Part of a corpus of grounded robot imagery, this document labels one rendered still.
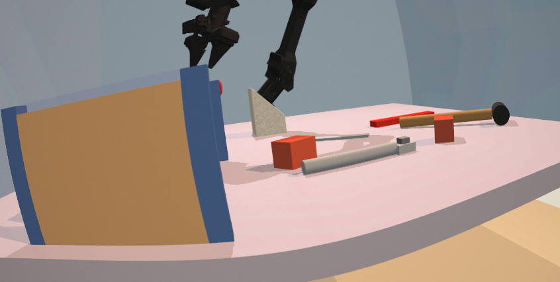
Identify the wooden-handled black mallet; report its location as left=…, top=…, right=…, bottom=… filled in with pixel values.
left=399, top=102, right=510, bottom=128

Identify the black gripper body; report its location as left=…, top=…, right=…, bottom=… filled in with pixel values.
left=184, top=12, right=240, bottom=49

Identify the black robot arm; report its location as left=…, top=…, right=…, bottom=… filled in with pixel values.
left=182, top=0, right=318, bottom=106

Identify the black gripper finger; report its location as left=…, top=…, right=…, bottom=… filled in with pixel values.
left=208, top=37, right=234, bottom=69
left=186, top=44, right=206, bottom=67

